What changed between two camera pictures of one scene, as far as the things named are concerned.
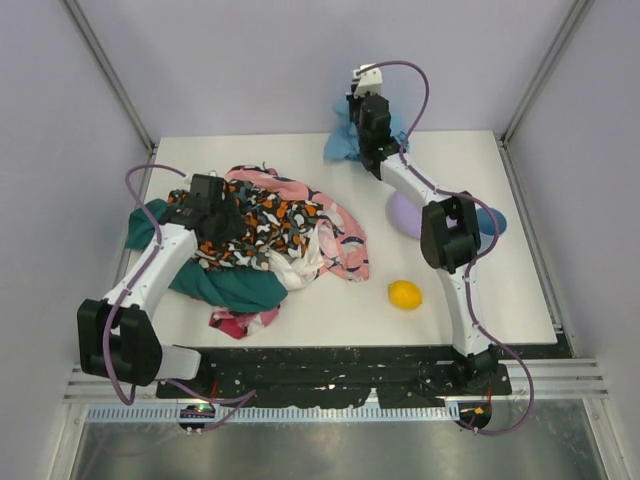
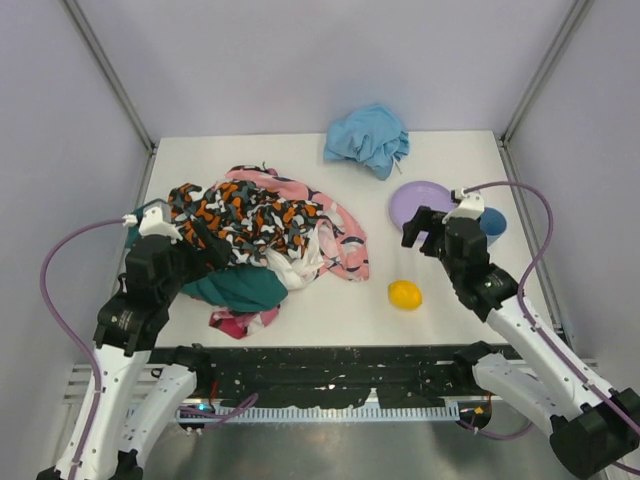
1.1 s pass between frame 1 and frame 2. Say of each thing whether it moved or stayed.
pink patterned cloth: stayed
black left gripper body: moved
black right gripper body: moved
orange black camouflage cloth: stayed
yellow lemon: stayed
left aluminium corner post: stayed
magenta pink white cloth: stayed
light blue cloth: moved
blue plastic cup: stayed
